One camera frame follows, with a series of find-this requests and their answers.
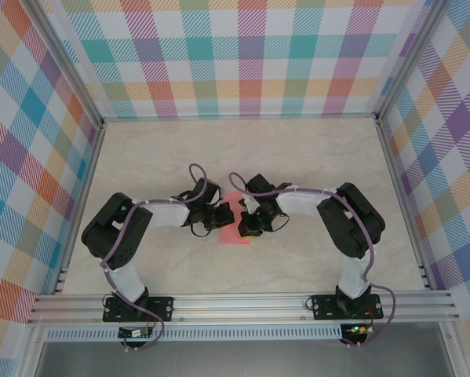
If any pink paper sheet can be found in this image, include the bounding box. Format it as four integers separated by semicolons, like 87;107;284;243
218;191;252;248

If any grey metal panel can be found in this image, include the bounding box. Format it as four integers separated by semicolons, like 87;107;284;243
24;339;461;377

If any right thin black camera cable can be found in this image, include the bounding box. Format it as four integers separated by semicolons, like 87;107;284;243
271;214;292;233

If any thin black camera cable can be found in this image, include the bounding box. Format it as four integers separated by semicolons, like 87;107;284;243
271;214;292;233
190;222;213;239

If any left thin black camera cable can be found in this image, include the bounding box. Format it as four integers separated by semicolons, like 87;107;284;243
190;222;213;239

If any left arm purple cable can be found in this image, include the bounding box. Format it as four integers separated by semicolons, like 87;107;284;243
100;163;210;353

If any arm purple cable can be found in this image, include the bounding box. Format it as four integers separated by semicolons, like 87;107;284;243
228;170;398;349
100;163;210;353

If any slotted aluminium mounting rail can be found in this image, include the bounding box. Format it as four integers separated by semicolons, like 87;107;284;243
25;289;461;326

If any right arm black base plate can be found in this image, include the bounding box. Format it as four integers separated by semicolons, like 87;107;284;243
312;294;383;321

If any thin wall base strip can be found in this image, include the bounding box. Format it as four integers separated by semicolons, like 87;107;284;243
100;112;379;123

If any perforated metal cable tray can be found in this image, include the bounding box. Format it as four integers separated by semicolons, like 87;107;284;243
45;324;344;342

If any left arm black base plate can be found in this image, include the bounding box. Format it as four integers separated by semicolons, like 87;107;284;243
103;296;175;323

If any aluminium frame side rail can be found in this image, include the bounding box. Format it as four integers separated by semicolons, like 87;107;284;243
375;115;435;291
52;117;108;295

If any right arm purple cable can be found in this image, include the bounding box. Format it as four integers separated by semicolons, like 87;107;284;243
228;170;398;349

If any aluminium frame corner post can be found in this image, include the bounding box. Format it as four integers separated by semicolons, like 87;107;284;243
373;0;443;119
22;0;106;123

